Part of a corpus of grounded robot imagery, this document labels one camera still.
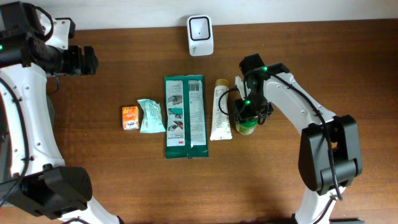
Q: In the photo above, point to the white tube with gold cap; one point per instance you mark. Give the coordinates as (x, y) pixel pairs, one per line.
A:
(220, 128)

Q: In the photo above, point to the mint green packet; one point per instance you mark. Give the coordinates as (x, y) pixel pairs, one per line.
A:
(152, 119)

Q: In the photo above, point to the green 3M package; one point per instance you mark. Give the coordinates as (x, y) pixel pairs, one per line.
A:
(186, 132)

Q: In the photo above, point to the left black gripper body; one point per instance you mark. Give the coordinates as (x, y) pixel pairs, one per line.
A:
(71, 63)

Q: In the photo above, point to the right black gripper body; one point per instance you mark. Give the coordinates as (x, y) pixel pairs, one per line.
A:
(254, 107)

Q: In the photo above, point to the small orange box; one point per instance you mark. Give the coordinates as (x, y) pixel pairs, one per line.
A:
(130, 118)

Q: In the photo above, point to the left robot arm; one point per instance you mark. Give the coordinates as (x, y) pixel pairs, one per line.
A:
(34, 47)

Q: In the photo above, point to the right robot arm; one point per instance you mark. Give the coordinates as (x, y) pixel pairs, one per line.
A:
(329, 154)

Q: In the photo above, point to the green lidded jar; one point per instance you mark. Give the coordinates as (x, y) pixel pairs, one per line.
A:
(247, 127)

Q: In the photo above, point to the grey plastic mesh basket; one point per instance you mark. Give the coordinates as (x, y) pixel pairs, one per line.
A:
(51, 110)

